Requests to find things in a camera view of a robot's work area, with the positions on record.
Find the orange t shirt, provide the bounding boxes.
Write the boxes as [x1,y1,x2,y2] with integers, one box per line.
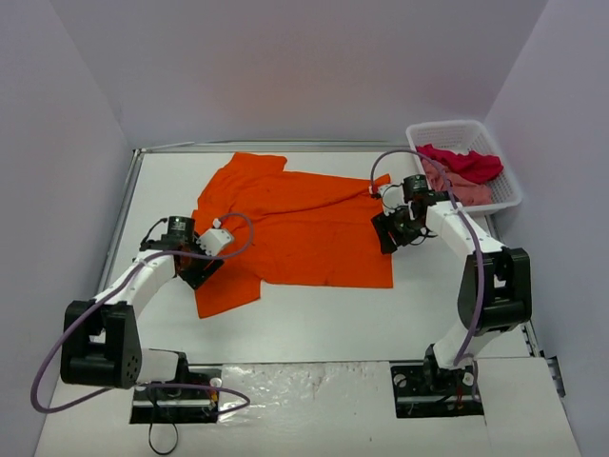
[191,152,393,319]

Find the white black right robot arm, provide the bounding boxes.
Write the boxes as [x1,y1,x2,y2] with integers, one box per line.
[369,175,532,393]

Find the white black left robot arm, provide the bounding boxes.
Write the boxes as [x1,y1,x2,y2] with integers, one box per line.
[60,216,234,398]

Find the dusty pink t shirt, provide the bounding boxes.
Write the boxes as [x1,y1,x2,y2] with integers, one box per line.
[422,160,493,207]

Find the magenta t shirt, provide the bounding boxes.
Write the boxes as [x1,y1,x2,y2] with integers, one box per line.
[416,144,504,184]

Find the white plastic laundry basket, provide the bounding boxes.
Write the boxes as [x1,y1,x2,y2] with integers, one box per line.
[406,120,522,215]

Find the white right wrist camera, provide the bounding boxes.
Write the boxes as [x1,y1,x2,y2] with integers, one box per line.
[368,183,405,212]

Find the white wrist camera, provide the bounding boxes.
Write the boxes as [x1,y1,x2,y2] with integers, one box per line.
[368,183,405,212]
[196,218,234,257]

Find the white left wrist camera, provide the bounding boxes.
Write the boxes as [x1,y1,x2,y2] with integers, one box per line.
[196,218,234,257]

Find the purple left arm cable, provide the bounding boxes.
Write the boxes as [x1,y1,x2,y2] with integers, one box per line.
[29,211,256,414]

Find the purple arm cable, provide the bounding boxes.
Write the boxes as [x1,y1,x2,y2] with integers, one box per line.
[29,211,256,414]
[370,149,484,401]

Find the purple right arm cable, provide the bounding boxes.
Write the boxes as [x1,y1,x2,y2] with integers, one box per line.
[370,149,484,401]

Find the aluminium table edge rail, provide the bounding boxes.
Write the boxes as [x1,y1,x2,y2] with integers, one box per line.
[94,149,146,299]

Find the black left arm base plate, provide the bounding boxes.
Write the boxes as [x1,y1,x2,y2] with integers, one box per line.
[129,386,221,425]

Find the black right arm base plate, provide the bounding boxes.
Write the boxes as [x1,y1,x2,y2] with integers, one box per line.
[390,361,484,419]

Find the thin black cable loop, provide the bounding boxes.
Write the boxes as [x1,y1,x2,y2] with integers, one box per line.
[147,380,180,456]

